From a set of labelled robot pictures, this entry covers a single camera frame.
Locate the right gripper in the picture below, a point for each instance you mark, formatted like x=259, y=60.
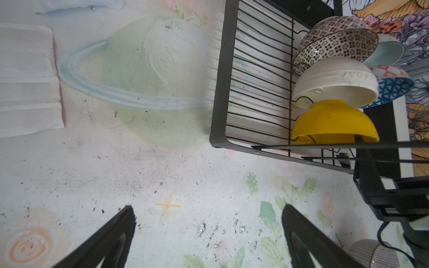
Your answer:
x=392, y=187

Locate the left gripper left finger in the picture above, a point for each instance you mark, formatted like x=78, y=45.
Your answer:
x=108, y=247

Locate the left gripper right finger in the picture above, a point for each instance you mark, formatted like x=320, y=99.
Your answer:
x=306, y=242

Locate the yellow bowl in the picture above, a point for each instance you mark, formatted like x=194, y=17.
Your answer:
x=333, y=122

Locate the blue patterned bowl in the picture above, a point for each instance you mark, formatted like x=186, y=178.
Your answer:
x=393, y=83

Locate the cream white bowl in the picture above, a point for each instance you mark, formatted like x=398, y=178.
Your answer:
x=336, y=78

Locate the mint green bowl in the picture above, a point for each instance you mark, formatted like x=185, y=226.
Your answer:
x=388, y=51

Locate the black white patterned bowl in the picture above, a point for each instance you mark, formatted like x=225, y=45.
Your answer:
x=337, y=36

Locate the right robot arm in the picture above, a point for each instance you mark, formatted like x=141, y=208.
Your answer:
x=416, y=238

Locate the pink striped glass bowl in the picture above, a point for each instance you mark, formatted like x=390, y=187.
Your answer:
x=371, y=254

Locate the clear ribbed plastic packet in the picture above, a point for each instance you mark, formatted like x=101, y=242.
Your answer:
x=30, y=86

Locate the clear square plastic packet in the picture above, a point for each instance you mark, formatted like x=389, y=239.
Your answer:
x=45, y=6

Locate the black wire dish rack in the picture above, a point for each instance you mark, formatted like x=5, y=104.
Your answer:
x=252, y=110

